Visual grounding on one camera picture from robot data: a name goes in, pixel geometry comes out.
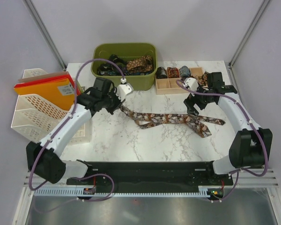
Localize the red patterned rolled tie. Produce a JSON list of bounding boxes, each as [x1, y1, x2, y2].
[[167, 67, 180, 78]]

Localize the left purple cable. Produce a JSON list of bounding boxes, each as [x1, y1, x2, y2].
[[28, 58, 129, 213]]

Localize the black rolled tie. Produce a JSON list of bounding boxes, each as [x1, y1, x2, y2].
[[155, 67, 168, 79]]

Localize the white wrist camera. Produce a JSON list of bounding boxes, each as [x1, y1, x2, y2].
[[183, 77, 199, 91], [116, 78, 133, 100]]

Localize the wooden compartment tray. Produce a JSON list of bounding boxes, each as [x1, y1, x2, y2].
[[155, 67, 205, 95]]

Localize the olive green plastic bin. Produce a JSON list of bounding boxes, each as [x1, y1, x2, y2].
[[91, 43, 157, 90]]

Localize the brown cat pattern tie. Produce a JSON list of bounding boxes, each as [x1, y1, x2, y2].
[[120, 105, 225, 138]]

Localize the left aluminium corner post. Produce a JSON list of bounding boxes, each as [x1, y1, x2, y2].
[[23, 0, 67, 71]]

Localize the aluminium rail frame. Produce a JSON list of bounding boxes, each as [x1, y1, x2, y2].
[[23, 169, 278, 188]]

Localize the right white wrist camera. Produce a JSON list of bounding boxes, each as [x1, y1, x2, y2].
[[183, 77, 199, 91]]

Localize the purple cable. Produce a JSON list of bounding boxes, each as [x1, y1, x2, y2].
[[176, 79, 270, 203], [28, 58, 129, 213]]

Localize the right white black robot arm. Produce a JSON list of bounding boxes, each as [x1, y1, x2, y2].
[[177, 72, 273, 185]]

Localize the grey blue rolled tie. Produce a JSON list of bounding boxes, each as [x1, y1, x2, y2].
[[179, 66, 191, 78]]

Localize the red folder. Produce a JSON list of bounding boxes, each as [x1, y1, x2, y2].
[[14, 72, 75, 96]]

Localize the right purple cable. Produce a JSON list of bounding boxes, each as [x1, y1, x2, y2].
[[176, 79, 270, 203]]

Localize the orange folder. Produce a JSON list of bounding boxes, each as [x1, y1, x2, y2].
[[14, 78, 75, 111]]

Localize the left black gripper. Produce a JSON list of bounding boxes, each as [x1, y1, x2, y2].
[[101, 88, 125, 115]]

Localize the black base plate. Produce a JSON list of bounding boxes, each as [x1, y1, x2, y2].
[[67, 162, 233, 192]]

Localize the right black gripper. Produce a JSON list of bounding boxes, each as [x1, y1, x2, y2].
[[184, 82, 214, 116]]

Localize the black ties in bin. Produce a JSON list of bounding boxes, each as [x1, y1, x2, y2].
[[97, 54, 128, 76]]

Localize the brown patterned loose tie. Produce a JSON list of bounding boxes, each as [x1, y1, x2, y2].
[[194, 71, 210, 86]]

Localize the white slotted cable duct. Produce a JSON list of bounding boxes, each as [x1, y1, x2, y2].
[[34, 186, 225, 197]]

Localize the right aluminium corner post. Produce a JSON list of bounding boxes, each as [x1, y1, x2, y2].
[[228, 0, 272, 68]]

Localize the brown patterned tie in bin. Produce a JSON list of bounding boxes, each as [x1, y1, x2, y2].
[[126, 55, 153, 73]]

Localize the aluminium corner post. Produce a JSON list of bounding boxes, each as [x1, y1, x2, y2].
[[228, 0, 272, 68], [23, 0, 67, 71]]

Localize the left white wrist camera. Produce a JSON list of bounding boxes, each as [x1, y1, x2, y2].
[[116, 78, 133, 100]]

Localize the white plastic file rack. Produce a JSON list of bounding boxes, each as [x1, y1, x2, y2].
[[11, 68, 83, 142]]

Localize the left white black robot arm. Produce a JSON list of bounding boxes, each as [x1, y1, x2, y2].
[[26, 78, 133, 184]]

